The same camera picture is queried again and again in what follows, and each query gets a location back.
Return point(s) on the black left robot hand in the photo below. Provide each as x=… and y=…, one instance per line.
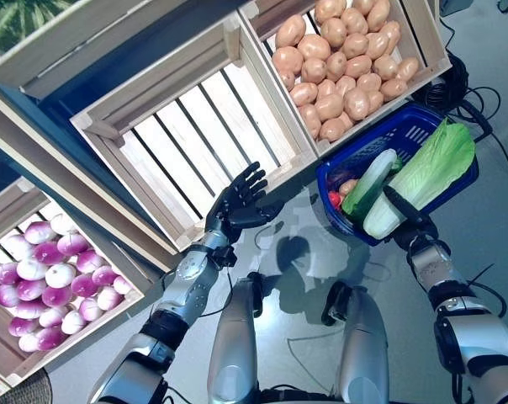
x=241, y=206

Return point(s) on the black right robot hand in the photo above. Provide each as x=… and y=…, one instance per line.
x=418, y=231

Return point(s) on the large napa cabbage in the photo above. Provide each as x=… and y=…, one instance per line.
x=435, y=168

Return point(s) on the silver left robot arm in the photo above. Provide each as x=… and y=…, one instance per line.
x=191, y=278

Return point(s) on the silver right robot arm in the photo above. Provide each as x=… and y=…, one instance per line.
x=435, y=261

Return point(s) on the red peppers in basket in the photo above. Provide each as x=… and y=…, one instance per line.
x=334, y=198

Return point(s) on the blue plastic shopping basket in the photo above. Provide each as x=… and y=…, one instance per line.
x=405, y=115

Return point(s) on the dark woven round basket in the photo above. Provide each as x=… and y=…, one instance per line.
x=27, y=387

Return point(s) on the small napa cabbage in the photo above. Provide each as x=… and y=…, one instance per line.
x=372, y=181

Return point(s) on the brown potato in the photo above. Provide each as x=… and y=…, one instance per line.
x=287, y=78
x=333, y=31
x=329, y=9
x=375, y=101
x=379, y=14
x=348, y=185
x=313, y=46
x=313, y=70
x=390, y=33
x=290, y=30
x=355, y=45
x=407, y=68
x=368, y=82
x=329, y=106
x=326, y=88
x=385, y=66
x=336, y=63
x=287, y=59
x=303, y=93
x=354, y=20
x=346, y=120
x=345, y=84
x=310, y=120
x=358, y=66
x=333, y=129
x=363, y=4
x=377, y=45
x=393, y=88
x=357, y=103

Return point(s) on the dark purple vegetable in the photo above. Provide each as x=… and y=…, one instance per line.
x=336, y=177

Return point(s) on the silver right robot leg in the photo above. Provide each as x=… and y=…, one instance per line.
x=363, y=336

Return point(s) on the black robot waist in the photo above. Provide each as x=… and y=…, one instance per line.
x=296, y=397

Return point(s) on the long wooden slat crate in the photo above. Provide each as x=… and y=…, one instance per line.
x=111, y=42

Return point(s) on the green striped pumpkin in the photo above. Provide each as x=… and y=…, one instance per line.
x=22, y=19

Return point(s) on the wooden display shelf frame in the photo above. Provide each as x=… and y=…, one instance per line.
x=90, y=181

